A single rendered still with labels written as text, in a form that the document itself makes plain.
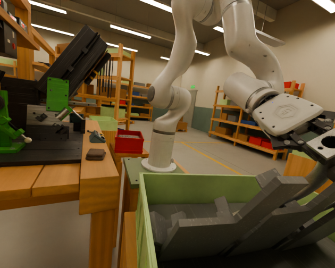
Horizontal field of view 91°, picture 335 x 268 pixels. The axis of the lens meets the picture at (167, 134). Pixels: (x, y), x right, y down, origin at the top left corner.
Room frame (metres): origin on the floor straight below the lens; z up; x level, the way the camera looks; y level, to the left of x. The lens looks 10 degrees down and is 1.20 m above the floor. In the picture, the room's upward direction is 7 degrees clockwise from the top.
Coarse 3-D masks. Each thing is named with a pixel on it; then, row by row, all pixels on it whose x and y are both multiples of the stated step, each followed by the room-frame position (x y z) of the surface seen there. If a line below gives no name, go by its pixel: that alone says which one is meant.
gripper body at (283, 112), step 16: (272, 96) 0.41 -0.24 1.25; (288, 96) 0.39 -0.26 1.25; (256, 112) 0.40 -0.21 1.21; (272, 112) 0.38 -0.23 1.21; (288, 112) 0.36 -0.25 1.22; (304, 112) 0.34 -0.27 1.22; (320, 112) 0.33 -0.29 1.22; (272, 128) 0.35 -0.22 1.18; (288, 128) 0.33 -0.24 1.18; (304, 128) 0.34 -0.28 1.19
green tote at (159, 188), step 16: (144, 176) 0.52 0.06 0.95; (160, 176) 0.53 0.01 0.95; (176, 176) 0.55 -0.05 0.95; (192, 176) 0.56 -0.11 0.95; (208, 176) 0.58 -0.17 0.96; (224, 176) 0.59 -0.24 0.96; (240, 176) 0.61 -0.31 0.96; (144, 192) 0.40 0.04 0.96; (160, 192) 0.53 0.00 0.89; (176, 192) 0.55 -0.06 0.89; (192, 192) 0.56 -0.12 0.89; (208, 192) 0.58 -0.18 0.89; (224, 192) 0.60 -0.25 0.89; (240, 192) 0.61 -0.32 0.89; (256, 192) 0.63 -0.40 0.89; (144, 208) 0.34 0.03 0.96; (144, 224) 0.30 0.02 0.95; (144, 240) 0.30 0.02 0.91; (144, 256) 0.28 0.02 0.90
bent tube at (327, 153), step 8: (320, 136) 0.29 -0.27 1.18; (328, 136) 0.29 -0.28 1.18; (312, 144) 0.29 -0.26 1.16; (320, 144) 0.28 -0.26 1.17; (328, 144) 0.30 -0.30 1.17; (320, 152) 0.27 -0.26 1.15; (328, 152) 0.27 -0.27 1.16; (320, 168) 0.31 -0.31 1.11; (328, 168) 0.30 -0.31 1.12; (312, 176) 0.33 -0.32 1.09; (320, 176) 0.32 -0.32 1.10; (312, 184) 0.33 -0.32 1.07; (320, 184) 0.32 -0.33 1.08; (304, 192) 0.34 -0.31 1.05; (288, 200) 0.34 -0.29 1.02; (296, 200) 0.34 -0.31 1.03
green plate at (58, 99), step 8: (48, 80) 1.04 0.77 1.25; (56, 80) 1.06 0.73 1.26; (64, 80) 1.08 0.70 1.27; (48, 88) 1.03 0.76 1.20; (56, 88) 1.05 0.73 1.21; (64, 88) 1.07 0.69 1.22; (48, 96) 1.02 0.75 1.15; (56, 96) 1.04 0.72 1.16; (64, 96) 1.06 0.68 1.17; (48, 104) 1.01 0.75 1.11; (56, 104) 1.03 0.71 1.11; (64, 104) 1.05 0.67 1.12
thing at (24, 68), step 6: (18, 12) 1.55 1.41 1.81; (24, 12) 1.57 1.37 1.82; (24, 18) 1.57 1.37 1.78; (30, 18) 1.64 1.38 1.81; (30, 24) 1.64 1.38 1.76; (30, 30) 1.63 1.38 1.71; (30, 36) 1.63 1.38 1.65; (18, 48) 1.54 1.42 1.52; (24, 48) 1.56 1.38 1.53; (18, 54) 1.54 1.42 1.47; (24, 54) 1.56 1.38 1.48; (30, 54) 1.62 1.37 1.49; (18, 60) 1.54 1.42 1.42; (24, 60) 1.56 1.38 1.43; (30, 60) 1.61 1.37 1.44; (18, 66) 1.54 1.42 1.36; (24, 66) 1.56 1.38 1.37; (30, 66) 1.61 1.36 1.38; (18, 72) 1.54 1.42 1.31; (24, 72) 1.56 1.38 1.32; (30, 72) 1.60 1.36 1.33; (24, 78) 1.56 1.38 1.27; (30, 78) 1.60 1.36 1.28
